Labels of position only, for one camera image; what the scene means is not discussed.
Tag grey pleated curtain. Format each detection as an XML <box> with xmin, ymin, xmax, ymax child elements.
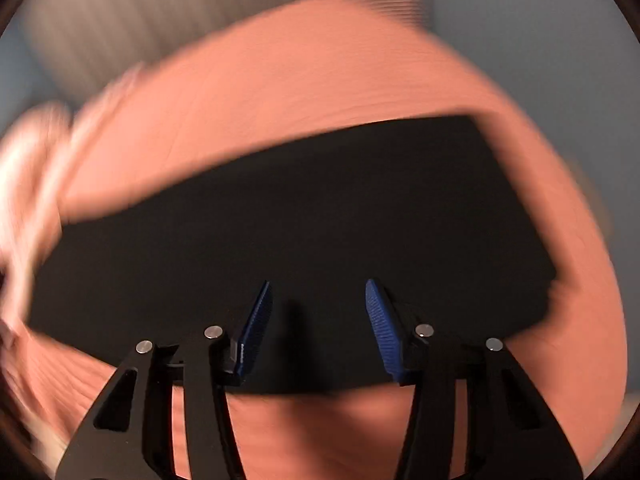
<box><xmin>20</xmin><ymin>0</ymin><xmax>331</xmax><ymax>116</ymax></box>

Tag black pants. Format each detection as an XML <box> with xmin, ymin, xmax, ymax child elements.
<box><xmin>27</xmin><ymin>115</ymin><xmax>558</xmax><ymax>396</ymax></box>

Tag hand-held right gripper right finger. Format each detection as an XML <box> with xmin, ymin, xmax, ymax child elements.
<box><xmin>365</xmin><ymin>279</ymin><xmax>584</xmax><ymax>480</ymax></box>

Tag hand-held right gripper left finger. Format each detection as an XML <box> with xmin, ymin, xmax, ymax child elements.
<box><xmin>55</xmin><ymin>281</ymin><xmax>274</xmax><ymax>480</ymax></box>

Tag bed with orange quilt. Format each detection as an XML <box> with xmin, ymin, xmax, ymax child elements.
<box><xmin>0</xmin><ymin>0</ymin><xmax>628</xmax><ymax>480</ymax></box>

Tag pink dotted pillow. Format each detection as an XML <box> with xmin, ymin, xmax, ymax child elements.
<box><xmin>0</xmin><ymin>102</ymin><xmax>76</xmax><ymax>321</ymax></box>

